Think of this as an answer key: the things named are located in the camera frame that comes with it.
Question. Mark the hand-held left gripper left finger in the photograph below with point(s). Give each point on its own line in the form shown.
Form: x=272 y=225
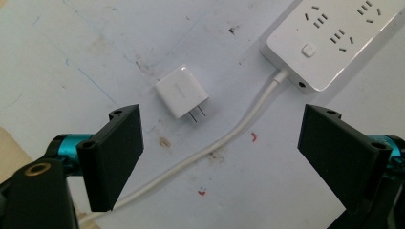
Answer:
x=110 y=159

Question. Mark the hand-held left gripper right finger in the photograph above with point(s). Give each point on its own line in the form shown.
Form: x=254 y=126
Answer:
x=340 y=152

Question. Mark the white plug charger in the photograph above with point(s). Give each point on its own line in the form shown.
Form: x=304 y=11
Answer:
x=181 y=94

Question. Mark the white power strip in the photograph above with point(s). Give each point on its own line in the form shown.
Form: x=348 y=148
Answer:
x=328 y=41

